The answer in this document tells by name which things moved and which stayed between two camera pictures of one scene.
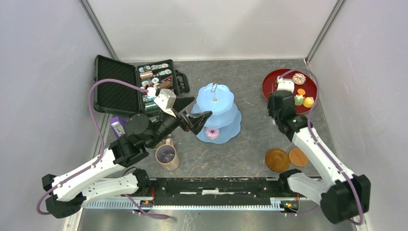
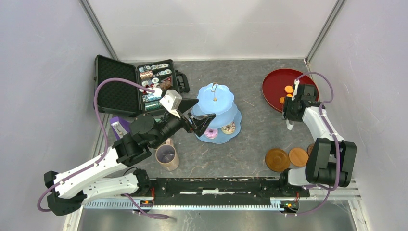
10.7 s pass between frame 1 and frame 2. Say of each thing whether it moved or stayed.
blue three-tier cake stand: stayed
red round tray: stayed
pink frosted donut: stayed
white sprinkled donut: moved
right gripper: moved
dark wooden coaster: stayed
